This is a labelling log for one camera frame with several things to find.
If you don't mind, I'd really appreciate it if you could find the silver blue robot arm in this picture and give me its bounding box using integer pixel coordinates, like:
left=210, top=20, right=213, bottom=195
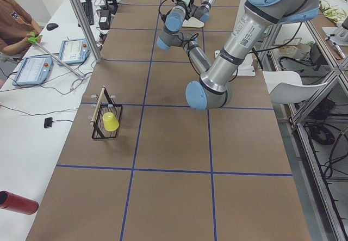
left=181, top=0, right=216, bottom=23
left=157, top=0, right=319, bottom=110

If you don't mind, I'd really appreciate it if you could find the yellow cup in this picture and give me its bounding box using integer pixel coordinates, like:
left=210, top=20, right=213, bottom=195
left=102, top=112, right=120, bottom=132

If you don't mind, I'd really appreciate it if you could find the cream rectangular tray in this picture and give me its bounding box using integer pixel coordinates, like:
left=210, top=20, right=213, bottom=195
left=182, top=17, right=204, bottom=28

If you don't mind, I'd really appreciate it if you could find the white chair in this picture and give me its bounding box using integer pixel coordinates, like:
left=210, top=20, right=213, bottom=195
left=263, top=71, right=328, bottom=104

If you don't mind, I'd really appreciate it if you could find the teach pendant far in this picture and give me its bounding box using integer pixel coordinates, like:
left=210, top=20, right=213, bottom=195
left=58, top=38, right=90, bottom=65

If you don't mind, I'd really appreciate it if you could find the teach pendant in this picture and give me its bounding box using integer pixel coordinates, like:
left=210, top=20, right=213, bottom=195
left=12, top=55, right=53, bottom=86
left=58, top=38, right=90, bottom=65

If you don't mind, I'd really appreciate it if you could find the small black square device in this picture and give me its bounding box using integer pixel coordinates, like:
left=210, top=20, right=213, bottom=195
left=43, top=117, right=53, bottom=128

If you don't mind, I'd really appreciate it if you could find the black keyboard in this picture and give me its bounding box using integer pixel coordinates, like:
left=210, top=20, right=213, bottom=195
left=81, top=2, right=95, bottom=25

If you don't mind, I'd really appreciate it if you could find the teach pendant near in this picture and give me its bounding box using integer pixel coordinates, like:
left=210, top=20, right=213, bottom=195
left=12, top=55, right=53, bottom=86

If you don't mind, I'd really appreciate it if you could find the black computer mouse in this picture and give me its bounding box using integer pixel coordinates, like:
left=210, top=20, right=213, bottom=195
left=46, top=23, right=59, bottom=31

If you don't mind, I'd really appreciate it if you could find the person in brown shirt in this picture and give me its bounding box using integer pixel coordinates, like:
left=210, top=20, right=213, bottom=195
left=1, top=0, right=42, bottom=56

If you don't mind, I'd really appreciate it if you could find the red cylindrical bottle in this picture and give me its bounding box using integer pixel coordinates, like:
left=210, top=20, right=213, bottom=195
left=1, top=190, right=39, bottom=215

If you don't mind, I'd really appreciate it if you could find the black wire cup rack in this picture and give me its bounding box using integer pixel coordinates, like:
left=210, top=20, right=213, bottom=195
left=90, top=85, right=123, bottom=140

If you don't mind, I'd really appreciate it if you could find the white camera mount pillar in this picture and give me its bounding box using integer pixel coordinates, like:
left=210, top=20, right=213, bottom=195
left=214, top=12, right=258, bottom=77

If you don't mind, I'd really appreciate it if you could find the aluminium frame post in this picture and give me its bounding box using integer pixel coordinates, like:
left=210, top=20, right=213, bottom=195
left=70, top=0, right=102, bottom=63

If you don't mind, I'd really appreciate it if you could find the metal rod green handle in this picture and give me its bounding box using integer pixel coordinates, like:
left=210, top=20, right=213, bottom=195
left=27, top=32, right=85, bottom=81

